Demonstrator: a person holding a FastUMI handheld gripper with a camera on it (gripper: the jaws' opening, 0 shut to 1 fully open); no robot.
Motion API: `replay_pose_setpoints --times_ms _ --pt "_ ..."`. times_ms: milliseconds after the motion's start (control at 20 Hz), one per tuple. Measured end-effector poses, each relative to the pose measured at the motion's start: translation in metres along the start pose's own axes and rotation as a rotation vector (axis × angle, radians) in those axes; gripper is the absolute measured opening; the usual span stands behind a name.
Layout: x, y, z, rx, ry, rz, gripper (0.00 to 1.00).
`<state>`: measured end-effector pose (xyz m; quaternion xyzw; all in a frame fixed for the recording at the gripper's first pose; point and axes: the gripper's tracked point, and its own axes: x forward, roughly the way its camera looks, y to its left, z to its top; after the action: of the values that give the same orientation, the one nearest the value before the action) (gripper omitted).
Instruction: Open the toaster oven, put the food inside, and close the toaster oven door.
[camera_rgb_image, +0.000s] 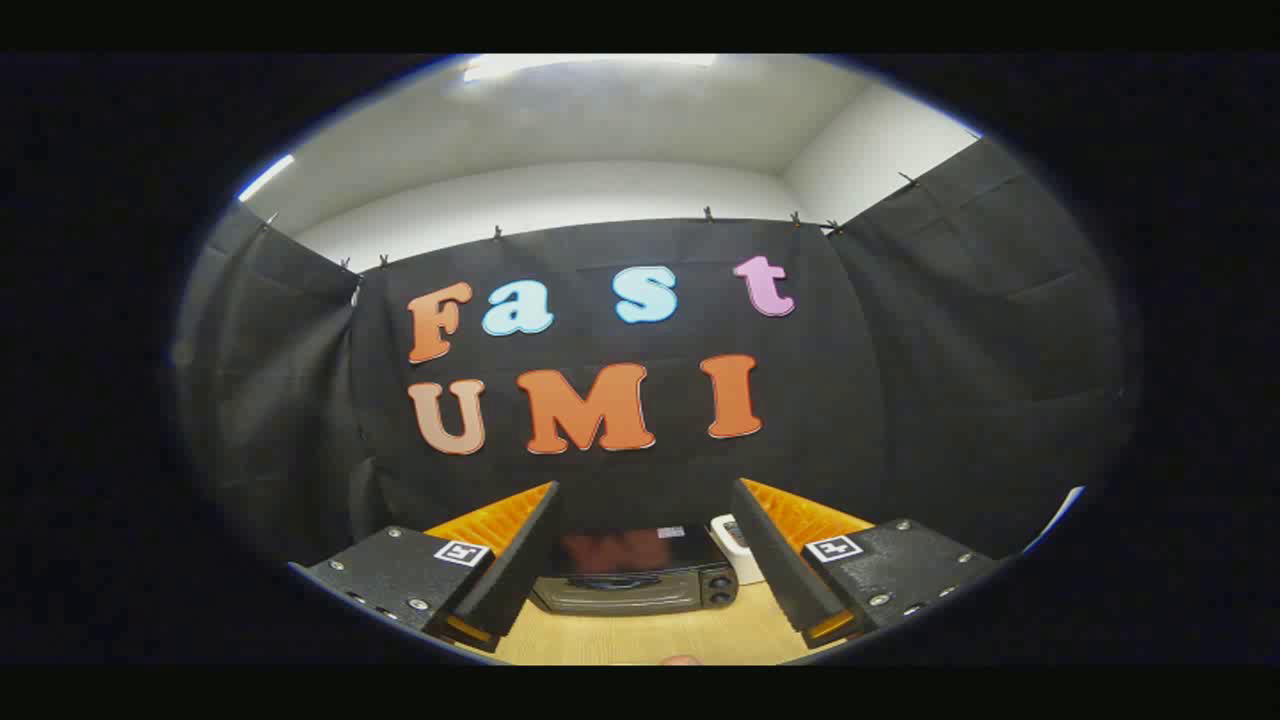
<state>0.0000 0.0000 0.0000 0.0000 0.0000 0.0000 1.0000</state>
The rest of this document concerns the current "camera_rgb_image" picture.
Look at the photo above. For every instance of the black toaster oven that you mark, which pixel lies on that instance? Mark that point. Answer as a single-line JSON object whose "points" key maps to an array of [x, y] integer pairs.
{"points": [[640, 575]]}

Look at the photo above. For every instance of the row of small cloth clips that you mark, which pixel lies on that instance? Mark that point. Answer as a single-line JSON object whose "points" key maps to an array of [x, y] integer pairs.
{"points": [[708, 213]]}

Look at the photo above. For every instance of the white box appliance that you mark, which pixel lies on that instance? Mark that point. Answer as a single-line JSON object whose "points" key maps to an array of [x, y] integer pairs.
{"points": [[745, 565]]}

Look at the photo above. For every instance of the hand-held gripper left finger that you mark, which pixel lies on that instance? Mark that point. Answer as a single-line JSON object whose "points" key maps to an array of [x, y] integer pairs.
{"points": [[520, 560]]}

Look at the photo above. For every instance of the ceiling light panel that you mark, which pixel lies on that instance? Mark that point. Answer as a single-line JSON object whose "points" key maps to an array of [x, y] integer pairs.
{"points": [[580, 66], [266, 178]]}

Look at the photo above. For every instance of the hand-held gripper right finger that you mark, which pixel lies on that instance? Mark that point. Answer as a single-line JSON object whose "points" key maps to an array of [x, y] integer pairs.
{"points": [[775, 560]]}

